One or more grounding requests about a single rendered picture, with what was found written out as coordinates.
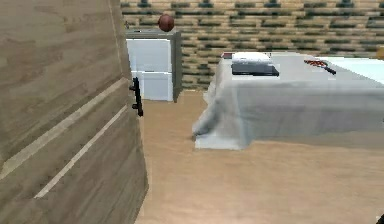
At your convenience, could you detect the grey white chest of drawers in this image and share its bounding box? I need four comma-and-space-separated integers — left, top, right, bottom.
125, 28, 183, 103

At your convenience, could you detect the black laptop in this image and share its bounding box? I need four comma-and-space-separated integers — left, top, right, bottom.
231, 61, 280, 78

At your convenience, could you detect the white pillow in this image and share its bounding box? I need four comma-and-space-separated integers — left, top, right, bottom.
231, 51, 273, 64

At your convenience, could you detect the brown basketball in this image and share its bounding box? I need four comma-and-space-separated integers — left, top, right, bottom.
157, 13, 175, 33

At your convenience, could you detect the bed with grey cover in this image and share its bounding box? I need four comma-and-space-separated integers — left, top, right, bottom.
192, 52, 384, 151

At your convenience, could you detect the light wooden room door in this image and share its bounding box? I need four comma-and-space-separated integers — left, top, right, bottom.
0, 0, 149, 224

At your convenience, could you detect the red tennis racket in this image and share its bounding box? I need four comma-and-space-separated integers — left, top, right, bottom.
303, 59, 337, 76

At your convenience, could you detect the black door handle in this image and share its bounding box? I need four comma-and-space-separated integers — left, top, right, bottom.
129, 77, 144, 118

